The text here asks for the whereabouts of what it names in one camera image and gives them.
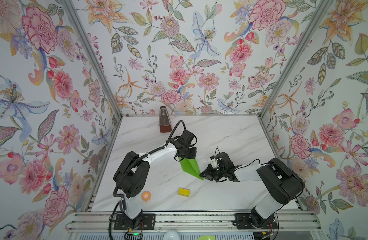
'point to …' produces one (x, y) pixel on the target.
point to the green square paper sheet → (190, 166)
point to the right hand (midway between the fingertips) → (199, 174)
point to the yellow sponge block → (184, 192)
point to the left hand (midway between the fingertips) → (197, 156)
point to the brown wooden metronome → (165, 123)
